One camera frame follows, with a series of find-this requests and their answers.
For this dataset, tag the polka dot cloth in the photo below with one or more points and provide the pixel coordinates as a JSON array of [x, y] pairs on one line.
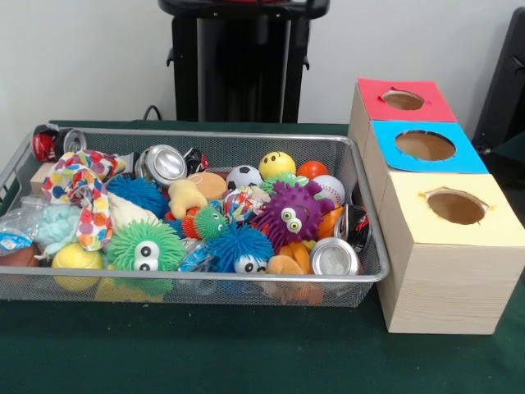
[[92, 213]]

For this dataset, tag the metal mesh bin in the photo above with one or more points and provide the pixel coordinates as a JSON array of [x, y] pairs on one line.
[[246, 287]]

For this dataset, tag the wooden box with three holes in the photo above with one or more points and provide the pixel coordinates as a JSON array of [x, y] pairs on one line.
[[443, 295]]

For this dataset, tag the purple spiky monster toy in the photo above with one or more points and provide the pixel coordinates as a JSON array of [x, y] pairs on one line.
[[287, 201]]

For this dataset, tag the small soccer ball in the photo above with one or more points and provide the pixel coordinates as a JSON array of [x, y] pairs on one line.
[[244, 176]]

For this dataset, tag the yellow smiley ball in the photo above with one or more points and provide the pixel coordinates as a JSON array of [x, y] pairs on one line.
[[277, 164]]

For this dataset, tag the blue puffer ball with eyes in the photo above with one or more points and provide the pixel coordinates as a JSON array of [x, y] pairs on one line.
[[238, 246]]

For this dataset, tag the orange ball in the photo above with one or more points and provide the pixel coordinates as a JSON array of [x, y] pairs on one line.
[[313, 169]]

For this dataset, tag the white baseball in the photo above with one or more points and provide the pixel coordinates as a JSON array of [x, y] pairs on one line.
[[330, 189]]

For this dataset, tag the plain blue puffer ball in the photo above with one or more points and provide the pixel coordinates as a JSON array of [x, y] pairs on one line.
[[139, 193]]

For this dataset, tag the green spiky puffer toy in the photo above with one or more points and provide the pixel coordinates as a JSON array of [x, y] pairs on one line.
[[131, 246]]

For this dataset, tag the yellow tennis ball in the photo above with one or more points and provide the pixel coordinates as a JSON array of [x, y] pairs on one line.
[[76, 256]]

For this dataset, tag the mint green cloth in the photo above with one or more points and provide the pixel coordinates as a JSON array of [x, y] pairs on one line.
[[57, 225]]

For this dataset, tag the black stand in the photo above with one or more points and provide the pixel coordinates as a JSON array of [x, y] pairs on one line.
[[504, 82]]

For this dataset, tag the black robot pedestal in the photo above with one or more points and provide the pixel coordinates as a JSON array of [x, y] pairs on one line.
[[246, 61]]

